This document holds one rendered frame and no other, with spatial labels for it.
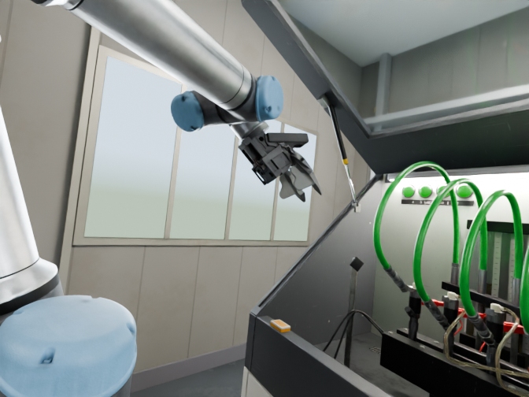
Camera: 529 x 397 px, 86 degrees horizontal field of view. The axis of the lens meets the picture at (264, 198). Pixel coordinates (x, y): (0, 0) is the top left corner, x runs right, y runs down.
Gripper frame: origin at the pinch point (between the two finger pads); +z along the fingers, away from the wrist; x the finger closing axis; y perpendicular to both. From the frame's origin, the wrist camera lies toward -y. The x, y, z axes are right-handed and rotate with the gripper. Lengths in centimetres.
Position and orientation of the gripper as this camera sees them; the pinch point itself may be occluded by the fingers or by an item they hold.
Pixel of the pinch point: (312, 192)
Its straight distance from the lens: 69.9
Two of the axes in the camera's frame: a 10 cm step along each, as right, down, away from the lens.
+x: 3.7, -2.3, -9.0
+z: 6.3, 7.8, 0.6
